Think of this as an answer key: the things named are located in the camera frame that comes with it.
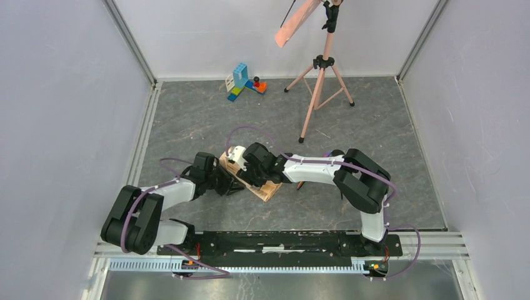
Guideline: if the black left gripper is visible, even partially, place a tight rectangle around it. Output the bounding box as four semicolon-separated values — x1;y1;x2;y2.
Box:
204;164;245;197

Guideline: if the peach cloth napkin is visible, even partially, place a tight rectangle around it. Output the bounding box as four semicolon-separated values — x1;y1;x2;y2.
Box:
219;154;282;202

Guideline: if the iridescent rainbow knife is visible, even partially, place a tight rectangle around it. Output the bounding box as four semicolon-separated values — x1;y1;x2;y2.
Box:
296;181;306;191

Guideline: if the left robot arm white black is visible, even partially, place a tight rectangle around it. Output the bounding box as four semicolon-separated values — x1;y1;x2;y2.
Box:
100;152;245;255

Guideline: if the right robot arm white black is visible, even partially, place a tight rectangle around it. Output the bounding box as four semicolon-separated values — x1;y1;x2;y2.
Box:
226;142;391;255

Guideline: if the black utensil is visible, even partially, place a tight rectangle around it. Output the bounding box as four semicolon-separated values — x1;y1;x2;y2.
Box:
328;149;344;157

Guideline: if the colourful toy brick structure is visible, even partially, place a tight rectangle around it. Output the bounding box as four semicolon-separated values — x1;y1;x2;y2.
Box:
224;62;268;102

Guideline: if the pink tripod stand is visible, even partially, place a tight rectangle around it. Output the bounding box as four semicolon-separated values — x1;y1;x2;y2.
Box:
281;1;355;144

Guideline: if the pink panel on tripod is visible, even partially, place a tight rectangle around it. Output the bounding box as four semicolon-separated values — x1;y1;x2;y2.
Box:
274;0;321;48

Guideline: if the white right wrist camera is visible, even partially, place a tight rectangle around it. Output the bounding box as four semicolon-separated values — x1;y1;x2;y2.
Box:
226;146;246;168

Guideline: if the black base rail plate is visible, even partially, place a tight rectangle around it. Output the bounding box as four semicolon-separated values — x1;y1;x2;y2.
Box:
178;230;403;268

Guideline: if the aluminium frame rail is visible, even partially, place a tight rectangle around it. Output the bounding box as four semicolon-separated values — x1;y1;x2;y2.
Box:
82;229;480;299

